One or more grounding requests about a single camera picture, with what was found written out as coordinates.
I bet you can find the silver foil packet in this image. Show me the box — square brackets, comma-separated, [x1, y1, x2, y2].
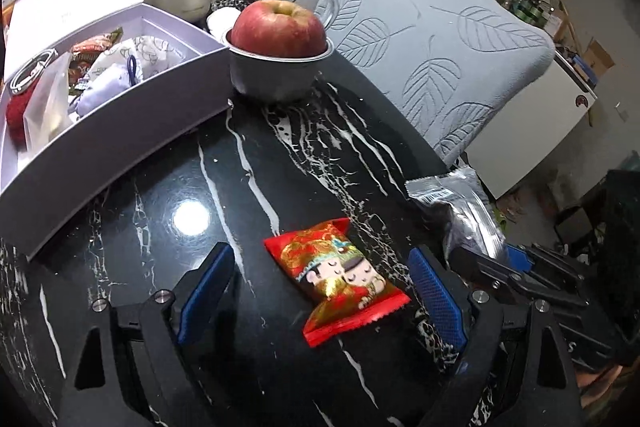
[405, 167, 508, 263]

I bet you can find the large leaf pattern cushion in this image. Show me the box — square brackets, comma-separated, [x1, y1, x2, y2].
[280, 0, 557, 165]

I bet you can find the lilac gift box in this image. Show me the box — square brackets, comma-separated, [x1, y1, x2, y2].
[0, 0, 233, 260]

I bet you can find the white cabinet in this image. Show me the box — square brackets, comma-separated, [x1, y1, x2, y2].
[465, 54, 598, 200]

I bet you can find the white patterned cloth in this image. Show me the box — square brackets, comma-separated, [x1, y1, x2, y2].
[92, 34, 183, 80]

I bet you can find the person's right hand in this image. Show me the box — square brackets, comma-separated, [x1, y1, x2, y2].
[577, 364, 631, 408]

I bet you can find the cardboard box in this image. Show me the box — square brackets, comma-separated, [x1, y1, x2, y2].
[582, 38, 616, 78]

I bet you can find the colourful snack packet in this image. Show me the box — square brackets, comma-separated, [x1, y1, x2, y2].
[67, 29, 123, 82]

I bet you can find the clear bag of nuts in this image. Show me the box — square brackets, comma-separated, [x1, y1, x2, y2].
[22, 52, 81, 152]

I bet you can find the white paper roll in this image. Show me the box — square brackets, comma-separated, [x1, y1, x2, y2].
[206, 7, 243, 38]

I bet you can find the red apple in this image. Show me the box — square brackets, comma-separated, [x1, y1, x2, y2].
[231, 0, 328, 58]

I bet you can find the grey bowl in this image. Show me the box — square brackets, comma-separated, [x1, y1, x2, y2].
[222, 29, 335, 104]

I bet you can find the white floral pouch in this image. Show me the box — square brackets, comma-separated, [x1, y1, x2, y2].
[67, 54, 146, 118]

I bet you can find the white charging cable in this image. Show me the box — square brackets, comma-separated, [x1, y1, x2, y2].
[9, 48, 58, 95]

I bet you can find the red fluffy scrunchie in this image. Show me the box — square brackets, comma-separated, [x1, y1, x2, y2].
[5, 84, 38, 152]

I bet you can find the red cartoon candy packet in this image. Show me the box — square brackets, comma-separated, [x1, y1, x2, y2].
[263, 218, 411, 348]

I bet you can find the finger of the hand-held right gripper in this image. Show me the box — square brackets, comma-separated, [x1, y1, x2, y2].
[447, 247, 531, 305]
[505, 244, 588, 308]

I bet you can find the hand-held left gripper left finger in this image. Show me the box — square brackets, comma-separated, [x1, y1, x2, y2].
[60, 242, 236, 427]

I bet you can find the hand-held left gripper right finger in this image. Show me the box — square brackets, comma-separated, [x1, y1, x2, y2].
[406, 244, 583, 427]

